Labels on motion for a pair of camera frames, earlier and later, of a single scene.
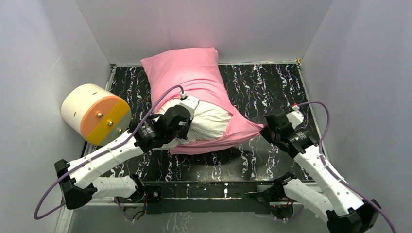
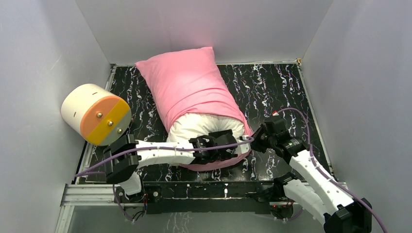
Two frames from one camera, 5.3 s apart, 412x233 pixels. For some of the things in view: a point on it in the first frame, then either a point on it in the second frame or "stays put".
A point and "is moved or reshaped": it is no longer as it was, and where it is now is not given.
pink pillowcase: x=197 y=72 is moved or reshaped
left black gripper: x=180 y=119 to x=226 y=145
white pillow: x=209 y=122 is moved or reshaped
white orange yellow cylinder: x=94 y=113 stays put
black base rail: x=216 y=197 stays put
